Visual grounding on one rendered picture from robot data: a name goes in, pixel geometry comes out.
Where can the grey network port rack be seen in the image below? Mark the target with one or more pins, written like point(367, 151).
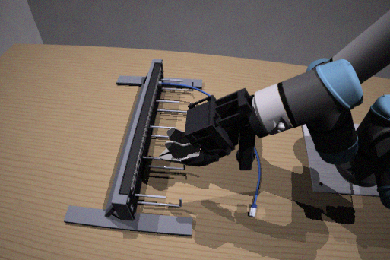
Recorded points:
point(122, 204)

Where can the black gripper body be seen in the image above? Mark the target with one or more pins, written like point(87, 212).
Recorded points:
point(214, 126)

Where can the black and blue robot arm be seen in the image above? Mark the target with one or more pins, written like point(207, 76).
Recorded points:
point(322, 99)

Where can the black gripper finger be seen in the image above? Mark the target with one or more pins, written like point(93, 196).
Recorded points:
point(177, 136)
point(188, 155)

